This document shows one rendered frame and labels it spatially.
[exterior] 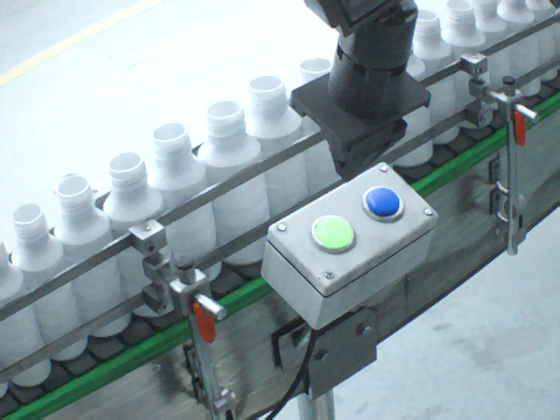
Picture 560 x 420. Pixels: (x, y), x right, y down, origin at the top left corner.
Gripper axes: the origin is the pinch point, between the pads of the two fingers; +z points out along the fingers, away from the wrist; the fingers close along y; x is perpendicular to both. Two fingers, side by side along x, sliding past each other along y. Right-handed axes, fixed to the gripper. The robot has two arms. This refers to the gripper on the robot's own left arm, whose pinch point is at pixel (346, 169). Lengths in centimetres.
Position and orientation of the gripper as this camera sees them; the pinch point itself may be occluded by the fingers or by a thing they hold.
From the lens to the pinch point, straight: 106.0
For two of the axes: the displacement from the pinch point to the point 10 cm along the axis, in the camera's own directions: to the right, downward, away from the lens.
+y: -7.6, 4.3, -4.8
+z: -1.2, 6.4, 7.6
